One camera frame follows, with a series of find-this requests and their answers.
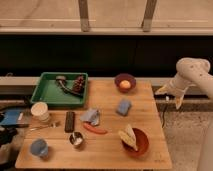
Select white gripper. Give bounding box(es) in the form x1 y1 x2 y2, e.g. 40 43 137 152
155 74 189 110

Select blue sponge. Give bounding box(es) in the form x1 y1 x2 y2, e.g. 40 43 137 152
116 99 131 116

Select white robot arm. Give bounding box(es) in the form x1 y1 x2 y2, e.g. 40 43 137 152
155 57 213 171

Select green plastic tray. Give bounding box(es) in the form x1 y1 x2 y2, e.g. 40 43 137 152
30 72 88 108

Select orange ball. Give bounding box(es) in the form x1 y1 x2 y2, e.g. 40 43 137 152
119 80 131 89

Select red bowl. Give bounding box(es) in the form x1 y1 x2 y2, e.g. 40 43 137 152
122 128 149 158

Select purple bowl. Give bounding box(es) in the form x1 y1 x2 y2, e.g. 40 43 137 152
114 73 136 93

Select grey blue crumpled cloth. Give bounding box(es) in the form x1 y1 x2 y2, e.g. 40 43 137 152
80 108 100 126

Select red chili pepper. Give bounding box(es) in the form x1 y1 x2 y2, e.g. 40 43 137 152
83 122 107 134

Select black remote control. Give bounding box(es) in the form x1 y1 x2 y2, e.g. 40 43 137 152
64 111 75 133

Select small metal cup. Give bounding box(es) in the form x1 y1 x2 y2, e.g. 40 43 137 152
69 132 84 148

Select dark brush tool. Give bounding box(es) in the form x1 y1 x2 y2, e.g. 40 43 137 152
56 75 81 97

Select white paper cup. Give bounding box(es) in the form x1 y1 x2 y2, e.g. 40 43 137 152
31 102 50 122

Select blue cup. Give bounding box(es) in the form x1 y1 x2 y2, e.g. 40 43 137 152
30 139 48 157

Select blue box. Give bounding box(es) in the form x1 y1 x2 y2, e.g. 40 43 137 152
0 109 29 127

